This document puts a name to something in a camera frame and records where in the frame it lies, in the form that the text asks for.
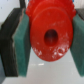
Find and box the green-padded gripper left finger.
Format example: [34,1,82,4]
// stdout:
[0,8,31,77]

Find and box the green-padded gripper right finger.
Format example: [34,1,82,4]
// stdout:
[70,9,84,79]

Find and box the red gear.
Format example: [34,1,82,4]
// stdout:
[26,0,76,62]

